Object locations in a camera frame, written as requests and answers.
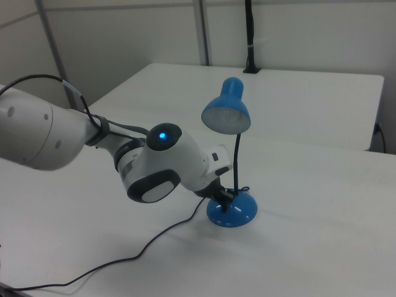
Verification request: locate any black pole with table clamp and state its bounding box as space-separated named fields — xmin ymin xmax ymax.
xmin=242 ymin=0 xmax=262 ymax=74

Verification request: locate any grey partition post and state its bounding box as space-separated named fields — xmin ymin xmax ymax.
xmin=192 ymin=0 xmax=212 ymax=67
xmin=35 ymin=0 xmax=79 ymax=110

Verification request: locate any black lamp power cable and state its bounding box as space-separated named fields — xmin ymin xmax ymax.
xmin=0 ymin=185 xmax=251 ymax=292

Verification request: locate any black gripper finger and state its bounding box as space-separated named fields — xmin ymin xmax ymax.
xmin=216 ymin=188 xmax=235 ymax=215

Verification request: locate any black cable at wall socket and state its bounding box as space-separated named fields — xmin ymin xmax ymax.
xmin=374 ymin=123 xmax=388 ymax=153

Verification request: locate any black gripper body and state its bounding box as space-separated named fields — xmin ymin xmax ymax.
xmin=194 ymin=178 xmax=224 ymax=200

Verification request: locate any black cable on robot arm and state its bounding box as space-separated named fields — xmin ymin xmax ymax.
xmin=0 ymin=74 xmax=150 ymax=146

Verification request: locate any blue gooseneck desk lamp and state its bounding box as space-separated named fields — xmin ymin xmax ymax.
xmin=200 ymin=77 xmax=259 ymax=229

